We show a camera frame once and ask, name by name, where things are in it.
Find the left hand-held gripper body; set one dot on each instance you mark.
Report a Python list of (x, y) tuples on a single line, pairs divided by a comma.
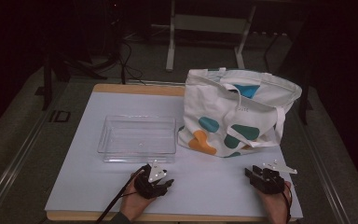
[(146, 188)]

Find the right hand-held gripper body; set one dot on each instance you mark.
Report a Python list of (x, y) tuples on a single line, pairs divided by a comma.
[(268, 183)]

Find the clear plastic container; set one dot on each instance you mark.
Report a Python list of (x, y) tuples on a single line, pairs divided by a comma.
[(136, 140)]

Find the white patterned tote bag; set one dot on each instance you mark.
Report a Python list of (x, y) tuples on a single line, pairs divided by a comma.
[(211, 102)]

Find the person's left hand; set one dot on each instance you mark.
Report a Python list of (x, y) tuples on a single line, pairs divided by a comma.
[(133, 207)]

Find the person's right hand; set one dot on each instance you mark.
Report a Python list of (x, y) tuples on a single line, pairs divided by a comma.
[(278, 207)]

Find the white table mat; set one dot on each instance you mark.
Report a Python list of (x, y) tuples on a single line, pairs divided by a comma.
[(205, 193)]

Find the black tripod stand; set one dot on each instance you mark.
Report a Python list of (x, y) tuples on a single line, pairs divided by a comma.
[(48, 81)]

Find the metal floor rail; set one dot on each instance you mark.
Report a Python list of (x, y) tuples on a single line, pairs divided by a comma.
[(323, 168), (15, 165)]

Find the small black floor bracket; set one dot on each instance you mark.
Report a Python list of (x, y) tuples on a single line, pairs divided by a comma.
[(59, 116)]

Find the white metal desk frame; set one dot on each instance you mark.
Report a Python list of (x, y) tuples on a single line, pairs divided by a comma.
[(209, 24)]

